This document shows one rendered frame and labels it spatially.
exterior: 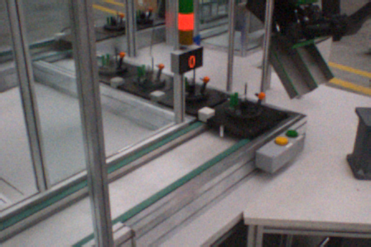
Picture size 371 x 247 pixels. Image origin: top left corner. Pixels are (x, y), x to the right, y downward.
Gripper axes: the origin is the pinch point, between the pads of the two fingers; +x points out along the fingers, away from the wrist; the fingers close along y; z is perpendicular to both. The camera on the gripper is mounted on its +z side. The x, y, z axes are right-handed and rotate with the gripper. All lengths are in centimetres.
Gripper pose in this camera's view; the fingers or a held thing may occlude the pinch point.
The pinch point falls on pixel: (299, 30)
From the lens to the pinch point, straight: 179.1
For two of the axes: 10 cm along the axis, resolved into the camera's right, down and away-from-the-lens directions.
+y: -8.4, 1.9, -5.0
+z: -0.9, -9.7, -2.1
